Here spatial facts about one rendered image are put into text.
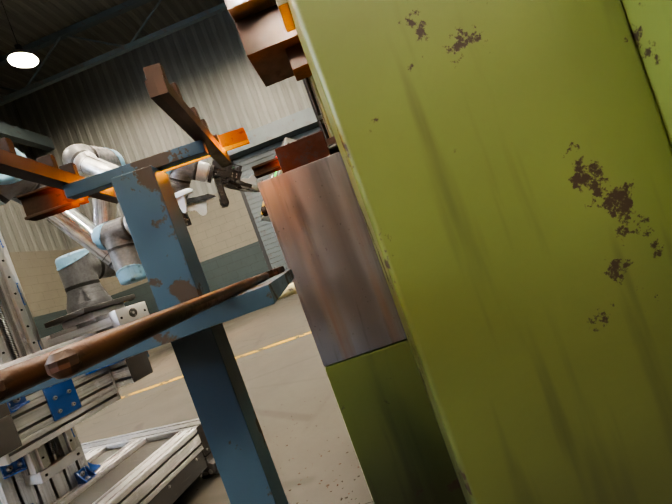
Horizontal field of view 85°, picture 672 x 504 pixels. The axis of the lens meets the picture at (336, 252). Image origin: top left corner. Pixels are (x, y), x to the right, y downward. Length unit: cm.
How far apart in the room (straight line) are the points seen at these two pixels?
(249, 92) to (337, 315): 941
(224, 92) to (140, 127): 233
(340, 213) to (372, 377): 38
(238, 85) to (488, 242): 980
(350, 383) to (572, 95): 68
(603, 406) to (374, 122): 54
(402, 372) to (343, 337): 15
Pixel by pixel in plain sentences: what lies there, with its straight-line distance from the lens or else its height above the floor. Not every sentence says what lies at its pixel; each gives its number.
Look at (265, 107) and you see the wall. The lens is 985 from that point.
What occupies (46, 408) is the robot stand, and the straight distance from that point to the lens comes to 152.
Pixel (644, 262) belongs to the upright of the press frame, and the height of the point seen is 55.
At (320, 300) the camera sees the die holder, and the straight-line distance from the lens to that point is 83.
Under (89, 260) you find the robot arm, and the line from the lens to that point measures 172.
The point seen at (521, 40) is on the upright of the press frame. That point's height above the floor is 91.
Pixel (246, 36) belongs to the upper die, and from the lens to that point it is 114.
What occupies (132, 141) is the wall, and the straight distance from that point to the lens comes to 1098.
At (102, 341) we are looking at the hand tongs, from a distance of 19.
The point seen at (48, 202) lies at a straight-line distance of 82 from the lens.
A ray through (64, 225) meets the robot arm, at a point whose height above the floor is 106.
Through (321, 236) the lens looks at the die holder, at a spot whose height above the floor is 75.
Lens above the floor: 72
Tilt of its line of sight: 1 degrees down
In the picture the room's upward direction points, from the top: 20 degrees counter-clockwise
